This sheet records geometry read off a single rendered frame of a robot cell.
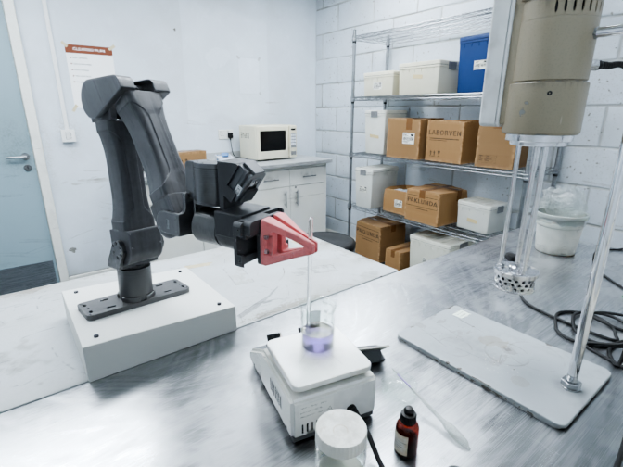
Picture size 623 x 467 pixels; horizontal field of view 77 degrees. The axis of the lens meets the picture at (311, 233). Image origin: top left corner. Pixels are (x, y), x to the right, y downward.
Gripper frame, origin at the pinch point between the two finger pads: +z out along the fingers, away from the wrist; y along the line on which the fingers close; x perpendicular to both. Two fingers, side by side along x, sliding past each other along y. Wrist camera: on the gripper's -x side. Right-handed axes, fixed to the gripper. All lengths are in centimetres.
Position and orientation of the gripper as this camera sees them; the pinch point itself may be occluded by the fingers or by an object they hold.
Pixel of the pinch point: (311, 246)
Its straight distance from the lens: 53.0
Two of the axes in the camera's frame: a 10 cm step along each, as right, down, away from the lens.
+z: 8.6, 1.7, -4.8
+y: 5.1, -2.6, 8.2
